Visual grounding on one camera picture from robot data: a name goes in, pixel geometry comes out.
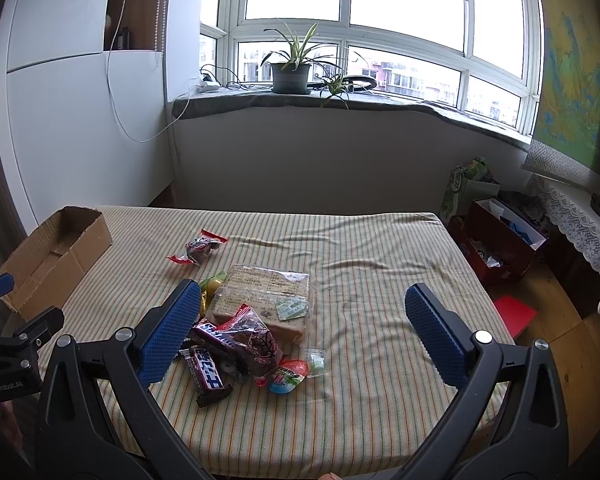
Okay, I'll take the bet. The red crinkly snack wrapper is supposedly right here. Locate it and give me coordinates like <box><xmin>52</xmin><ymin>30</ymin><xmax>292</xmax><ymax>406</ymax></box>
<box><xmin>216</xmin><ymin>304</ymin><xmax>283</xmax><ymax>384</ymax></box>

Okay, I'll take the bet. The brown cardboard box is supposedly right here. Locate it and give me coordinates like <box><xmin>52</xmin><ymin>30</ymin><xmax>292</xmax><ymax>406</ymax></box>
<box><xmin>0</xmin><ymin>206</ymin><xmax>112</xmax><ymax>321</ymax></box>

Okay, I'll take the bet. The yellow green wall map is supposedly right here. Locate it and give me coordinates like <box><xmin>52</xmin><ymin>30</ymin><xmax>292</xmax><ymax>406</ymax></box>
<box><xmin>524</xmin><ymin>0</ymin><xmax>600</xmax><ymax>192</ymax></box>

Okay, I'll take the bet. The yellow ball jelly cup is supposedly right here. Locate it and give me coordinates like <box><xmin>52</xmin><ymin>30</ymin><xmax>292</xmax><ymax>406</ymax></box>
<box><xmin>199</xmin><ymin>271</ymin><xmax>227</xmax><ymax>316</ymax></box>

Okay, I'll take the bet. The potted spider plant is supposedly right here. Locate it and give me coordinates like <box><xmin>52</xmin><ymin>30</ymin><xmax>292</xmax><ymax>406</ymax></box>
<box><xmin>260</xmin><ymin>21</ymin><xmax>356</xmax><ymax>110</ymax></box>

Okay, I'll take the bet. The white hanging cable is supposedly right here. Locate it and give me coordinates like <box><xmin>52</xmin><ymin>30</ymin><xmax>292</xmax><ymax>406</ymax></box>
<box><xmin>104</xmin><ymin>0</ymin><xmax>207</xmax><ymax>143</ymax></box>

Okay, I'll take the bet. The white lace table cover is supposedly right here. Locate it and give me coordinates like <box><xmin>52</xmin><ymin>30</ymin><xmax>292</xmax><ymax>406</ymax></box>
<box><xmin>527</xmin><ymin>174</ymin><xmax>600</xmax><ymax>314</ymax></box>

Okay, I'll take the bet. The white power strip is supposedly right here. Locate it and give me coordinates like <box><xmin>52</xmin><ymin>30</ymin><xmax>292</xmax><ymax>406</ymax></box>
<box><xmin>196</xmin><ymin>74</ymin><xmax>221</xmax><ymax>93</ymax></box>

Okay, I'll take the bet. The red flat box lid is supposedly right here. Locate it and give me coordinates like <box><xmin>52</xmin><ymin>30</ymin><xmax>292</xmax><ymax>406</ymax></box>
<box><xmin>494</xmin><ymin>296</ymin><xmax>538</xmax><ymax>339</ymax></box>

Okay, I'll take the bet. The black round object on sill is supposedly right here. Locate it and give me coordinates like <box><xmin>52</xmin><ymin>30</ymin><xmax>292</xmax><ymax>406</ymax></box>
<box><xmin>317</xmin><ymin>74</ymin><xmax>377</xmax><ymax>94</ymax></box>

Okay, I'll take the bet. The brown snickers bar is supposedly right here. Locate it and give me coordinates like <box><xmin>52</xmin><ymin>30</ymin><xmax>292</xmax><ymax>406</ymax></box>
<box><xmin>180</xmin><ymin>346</ymin><xmax>233</xmax><ymax>408</ymax></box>
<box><xmin>190</xmin><ymin>321</ymin><xmax>242</xmax><ymax>356</ymax></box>

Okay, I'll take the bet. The clear bag sliced bread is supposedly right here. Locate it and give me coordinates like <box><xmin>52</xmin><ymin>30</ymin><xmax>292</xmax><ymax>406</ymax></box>
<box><xmin>206</xmin><ymin>266</ymin><xmax>312</xmax><ymax>344</ymax></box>

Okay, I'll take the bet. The green patterned shopping bag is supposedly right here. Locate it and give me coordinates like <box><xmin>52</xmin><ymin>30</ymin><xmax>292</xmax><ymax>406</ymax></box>
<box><xmin>438</xmin><ymin>157</ymin><xmax>501</xmax><ymax>226</ymax></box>

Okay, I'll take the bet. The red white jelly cup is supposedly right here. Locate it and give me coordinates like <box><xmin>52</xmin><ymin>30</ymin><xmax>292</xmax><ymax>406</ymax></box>
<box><xmin>264</xmin><ymin>360</ymin><xmax>310</xmax><ymax>394</ymax></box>

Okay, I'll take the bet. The red clear dates candy pack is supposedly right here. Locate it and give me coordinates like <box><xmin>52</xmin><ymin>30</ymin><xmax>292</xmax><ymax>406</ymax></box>
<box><xmin>166</xmin><ymin>230</ymin><xmax>228</xmax><ymax>266</ymax></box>

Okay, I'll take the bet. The person's left hand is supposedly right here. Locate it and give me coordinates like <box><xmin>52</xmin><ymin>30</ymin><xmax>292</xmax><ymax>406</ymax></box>
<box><xmin>0</xmin><ymin>401</ymin><xmax>23</xmax><ymax>451</ymax></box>

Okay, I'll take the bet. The small clear green candy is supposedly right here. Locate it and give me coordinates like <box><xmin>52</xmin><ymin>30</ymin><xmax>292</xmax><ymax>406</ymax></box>
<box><xmin>306</xmin><ymin>349</ymin><xmax>328</xmax><ymax>377</ymax></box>

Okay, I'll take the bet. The dark red storage box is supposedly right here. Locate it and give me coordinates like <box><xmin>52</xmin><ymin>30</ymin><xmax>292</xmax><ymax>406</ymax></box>
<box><xmin>448</xmin><ymin>198</ymin><xmax>546</xmax><ymax>284</ymax></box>

